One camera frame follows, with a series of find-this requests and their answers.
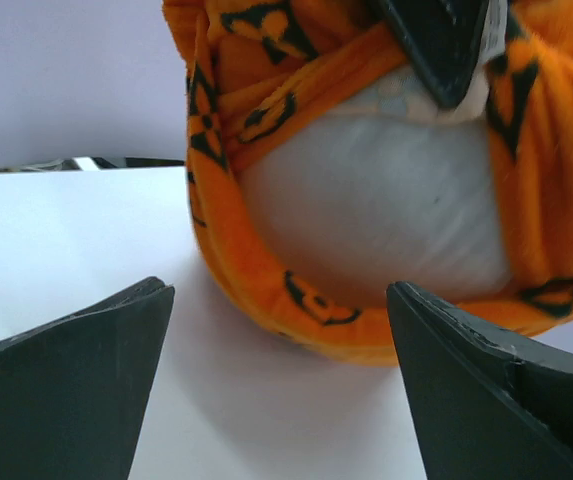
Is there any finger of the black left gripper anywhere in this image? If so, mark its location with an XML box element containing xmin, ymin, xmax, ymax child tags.
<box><xmin>375</xmin><ymin>0</ymin><xmax>489</xmax><ymax>108</ymax></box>

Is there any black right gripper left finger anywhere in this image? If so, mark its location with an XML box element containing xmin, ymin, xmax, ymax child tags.
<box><xmin>0</xmin><ymin>277</ymin><xmax>175</xmax><ymax>479</ymax></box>

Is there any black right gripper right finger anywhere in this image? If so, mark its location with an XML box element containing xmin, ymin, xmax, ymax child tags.
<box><xmin>386</xmin><ymin>282</ymin><xmax>573</xmax><ymax>480</ymax></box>

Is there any white pillow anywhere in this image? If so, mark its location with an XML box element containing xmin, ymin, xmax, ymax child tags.
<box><xmin>239</xmin><ymin>68</ymin><xmax>511</xmax><ymax>307</ymax></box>

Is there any orange patterned pillowcase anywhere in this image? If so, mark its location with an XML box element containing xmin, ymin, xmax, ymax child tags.
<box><xmin>163</xmin><ymin>1</ymin><xmax>573</xmax><ymax>366</ymax></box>

